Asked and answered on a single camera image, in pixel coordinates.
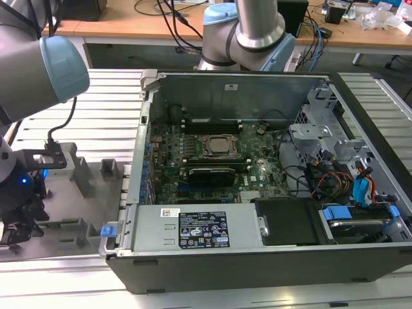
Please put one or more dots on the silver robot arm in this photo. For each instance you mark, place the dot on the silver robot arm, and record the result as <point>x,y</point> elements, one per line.
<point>22,64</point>

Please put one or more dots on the black RAM slot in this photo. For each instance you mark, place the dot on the black RAM slot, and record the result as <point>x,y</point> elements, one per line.
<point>222,128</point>
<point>243,170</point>
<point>242,166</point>
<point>219,163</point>
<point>222,131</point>
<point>219,160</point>
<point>222,120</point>
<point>222,124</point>

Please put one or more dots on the grey parts rack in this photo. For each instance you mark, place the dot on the grey parts rack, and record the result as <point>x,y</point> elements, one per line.
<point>71,209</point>

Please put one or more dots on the blue case latch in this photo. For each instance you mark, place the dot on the blue case latch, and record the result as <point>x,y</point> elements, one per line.
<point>108,231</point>

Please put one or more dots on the grey power supply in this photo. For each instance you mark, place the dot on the grey power supply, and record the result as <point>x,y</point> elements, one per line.
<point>151,225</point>

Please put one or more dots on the blue expansion slot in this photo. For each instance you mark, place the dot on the blue expansion slot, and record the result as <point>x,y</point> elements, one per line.
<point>185,187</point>

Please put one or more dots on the black monitor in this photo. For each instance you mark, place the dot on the black monitor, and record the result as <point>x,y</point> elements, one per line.
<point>83,11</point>

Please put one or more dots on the black graphics card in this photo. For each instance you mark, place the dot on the black graphics card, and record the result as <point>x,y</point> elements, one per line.
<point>212,177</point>

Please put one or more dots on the wooden desk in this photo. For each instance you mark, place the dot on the wooden desk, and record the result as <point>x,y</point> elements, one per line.
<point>354,33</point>
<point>128,24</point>

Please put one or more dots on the silver CPU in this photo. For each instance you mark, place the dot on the silver CPU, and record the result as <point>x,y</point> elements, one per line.
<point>221,145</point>

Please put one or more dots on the silver chipset heatsink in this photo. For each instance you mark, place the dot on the silver chipset heatsink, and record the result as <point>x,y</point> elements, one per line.
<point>249,198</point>

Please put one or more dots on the white board sticker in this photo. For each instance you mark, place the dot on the white board sticker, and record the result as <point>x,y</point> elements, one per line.
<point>255,178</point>

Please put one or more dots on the green motherboard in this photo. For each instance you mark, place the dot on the green motherboard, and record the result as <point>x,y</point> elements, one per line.
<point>254,151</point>

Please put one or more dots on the coin cell battery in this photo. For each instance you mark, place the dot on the coin cell battery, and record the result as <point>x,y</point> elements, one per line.
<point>260,129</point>

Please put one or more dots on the black and grey PC case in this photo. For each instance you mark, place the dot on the black and grey PC case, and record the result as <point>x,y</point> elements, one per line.
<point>257,270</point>

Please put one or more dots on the black plastic shroud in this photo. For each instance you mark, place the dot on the black plastic shroud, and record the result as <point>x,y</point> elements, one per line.
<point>289,222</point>

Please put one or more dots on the grey metal drive cage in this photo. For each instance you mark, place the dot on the grey metal drive cage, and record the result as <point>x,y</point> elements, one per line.
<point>309,132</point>

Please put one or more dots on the white power strip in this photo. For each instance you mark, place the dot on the white power strip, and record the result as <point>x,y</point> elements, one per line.
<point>292,61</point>

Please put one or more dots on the black speaker box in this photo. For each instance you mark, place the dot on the black speaker box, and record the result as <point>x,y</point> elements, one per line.
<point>294,16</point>

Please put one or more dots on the hard disk in blue carrier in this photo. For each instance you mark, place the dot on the hard disk in blue carrier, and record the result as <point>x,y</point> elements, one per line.
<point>354,227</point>

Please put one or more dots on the small black box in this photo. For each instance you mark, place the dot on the small black box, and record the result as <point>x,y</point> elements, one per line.
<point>334,14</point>

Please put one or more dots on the black chair base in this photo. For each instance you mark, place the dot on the black chair base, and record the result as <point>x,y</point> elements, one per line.
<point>397,61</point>

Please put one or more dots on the clear plastic bags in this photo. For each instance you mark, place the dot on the clear plastic bags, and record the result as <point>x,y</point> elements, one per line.
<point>380,16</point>

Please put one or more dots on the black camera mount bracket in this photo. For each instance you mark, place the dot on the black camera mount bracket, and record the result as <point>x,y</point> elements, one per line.
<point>30,159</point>

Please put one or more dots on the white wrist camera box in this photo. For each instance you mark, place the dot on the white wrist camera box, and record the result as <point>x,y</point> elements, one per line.
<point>56,173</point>

